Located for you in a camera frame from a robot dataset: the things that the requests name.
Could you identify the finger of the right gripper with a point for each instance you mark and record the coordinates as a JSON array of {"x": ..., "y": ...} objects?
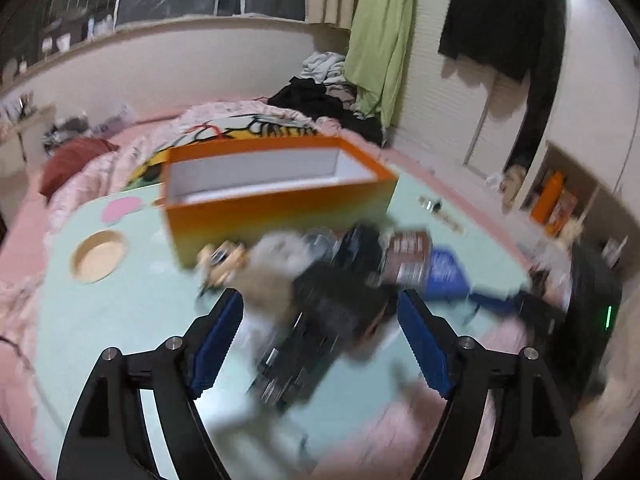
[
  {"x": 537, "y": 314},
  {"x": 501, "y": 306}
]

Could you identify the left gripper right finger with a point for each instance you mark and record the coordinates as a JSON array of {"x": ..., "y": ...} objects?
[{"x": 531, "y": 437}]

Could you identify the blue card case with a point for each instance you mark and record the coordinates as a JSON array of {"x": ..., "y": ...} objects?
[{"x": 446, "y": 279}]

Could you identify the brown card box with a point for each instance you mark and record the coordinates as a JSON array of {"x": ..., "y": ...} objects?
[{"x": 407, "y": 258}]

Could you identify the dark block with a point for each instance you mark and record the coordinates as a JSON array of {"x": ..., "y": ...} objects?
[{"x": 344, "y": 306}]

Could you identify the black lace fabric pouch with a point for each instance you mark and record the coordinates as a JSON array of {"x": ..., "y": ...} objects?
[{"x": 362, "y": 253}]

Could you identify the black toy race car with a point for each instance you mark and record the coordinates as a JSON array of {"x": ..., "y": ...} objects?
[{"x": 295, "y": 361}]

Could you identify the plush dog keychain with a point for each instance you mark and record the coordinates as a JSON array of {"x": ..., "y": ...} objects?
[{"x": 217, "y": 264}]

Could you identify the white fur pompom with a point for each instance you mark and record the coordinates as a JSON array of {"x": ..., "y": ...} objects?
[{"x": 282, "y": 252}]

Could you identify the brown fur pompom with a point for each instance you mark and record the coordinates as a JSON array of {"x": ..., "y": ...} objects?
[{"x": 267, "y": 293}]

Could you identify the orange bottle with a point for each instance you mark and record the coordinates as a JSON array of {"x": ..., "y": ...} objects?
[{"x": 548, "y": 197}]

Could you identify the foil wrappers in slot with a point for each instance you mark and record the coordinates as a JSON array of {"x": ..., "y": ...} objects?
[{"x": 434, "y": 207}]

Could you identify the colourful cartoon cushion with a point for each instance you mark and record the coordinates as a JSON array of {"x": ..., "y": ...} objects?
[{"x": 235, "y": 127}]

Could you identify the orange cardboard box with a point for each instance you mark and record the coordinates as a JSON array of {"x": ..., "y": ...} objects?
[{"x": 240, "y": 190}]

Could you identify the dark red pillow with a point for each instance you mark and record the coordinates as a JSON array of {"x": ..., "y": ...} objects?
[{"x": 69, "y": 159}]

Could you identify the black clothes pile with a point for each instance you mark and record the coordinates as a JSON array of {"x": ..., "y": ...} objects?
[{"x": 310, "y": 98}]

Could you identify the black hanging garment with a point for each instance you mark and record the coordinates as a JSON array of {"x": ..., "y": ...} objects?
[{"x": 522, "y": 40}]

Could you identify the white clothes pile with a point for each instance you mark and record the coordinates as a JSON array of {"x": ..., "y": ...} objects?
[{"x": 324, "y": 68}]

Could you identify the green hanging garment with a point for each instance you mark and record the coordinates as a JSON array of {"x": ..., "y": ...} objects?
[{"x": 376, "y": 56}]

